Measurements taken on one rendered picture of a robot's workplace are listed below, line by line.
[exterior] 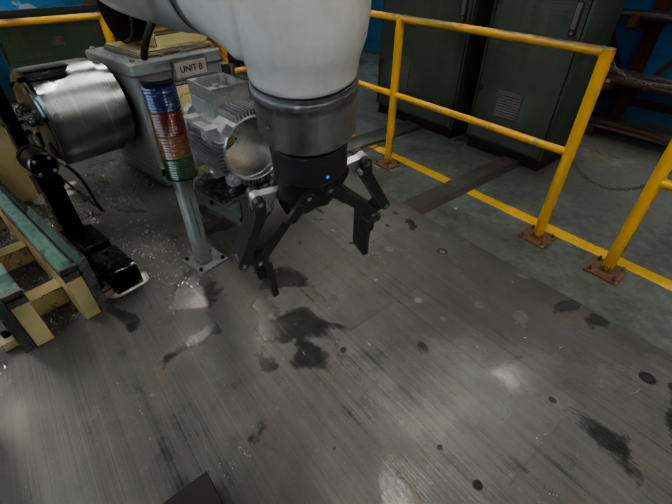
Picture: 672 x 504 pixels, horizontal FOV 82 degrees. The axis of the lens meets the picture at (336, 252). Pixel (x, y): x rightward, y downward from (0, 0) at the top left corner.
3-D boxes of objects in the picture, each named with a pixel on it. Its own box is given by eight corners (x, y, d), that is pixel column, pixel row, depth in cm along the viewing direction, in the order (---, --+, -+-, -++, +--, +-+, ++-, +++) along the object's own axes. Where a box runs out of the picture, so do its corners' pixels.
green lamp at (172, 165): (161, 175, 80) (154, 154, 77) (187, 165, 83) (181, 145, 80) (177, 184, 76) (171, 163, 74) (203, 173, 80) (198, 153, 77)
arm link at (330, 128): (231, 62, 33) (244, 124, 38) (274, 115, 28) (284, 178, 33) (325, 38, 36) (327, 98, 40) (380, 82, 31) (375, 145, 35)
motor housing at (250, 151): (190, 169, 106) (172, 97, 94) (250, 150, 116) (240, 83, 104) (226, 197, 94) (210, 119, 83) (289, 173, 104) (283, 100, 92)
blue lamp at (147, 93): (140, 108, 71) (132, 82, 68) (170, 100, 75) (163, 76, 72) (157, 116, 68) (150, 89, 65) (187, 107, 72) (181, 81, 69)
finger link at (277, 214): (318, 196, 40) (308, 193, 39) (264, 272, 44) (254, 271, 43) (301, 174, 42) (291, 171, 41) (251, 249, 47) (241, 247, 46)
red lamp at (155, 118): (148, 132, 74) (140, 108, 71) (176, 124, 78) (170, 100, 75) (164, 140, 71) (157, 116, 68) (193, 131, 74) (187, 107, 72)
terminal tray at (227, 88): (191, 109, 99) (185, 79, 94) (229, 100, 104) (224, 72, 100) (214, 121, 92) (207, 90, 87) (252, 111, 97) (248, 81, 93)
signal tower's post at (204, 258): (181, 261, 94) (123, 78, 68) (209, 246, 98) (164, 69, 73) (200, 276, 90) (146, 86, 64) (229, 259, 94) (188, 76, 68)
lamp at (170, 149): (154, 154, 77) (148, 132, 74) (181, 145, 80) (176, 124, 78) (171, 163, 74) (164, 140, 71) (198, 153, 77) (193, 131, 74)
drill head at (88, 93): (10, 161, 111) (-43, 67, 95) (145, 123, 135) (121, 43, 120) (42, 190, 98) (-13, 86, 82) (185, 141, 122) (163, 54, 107)
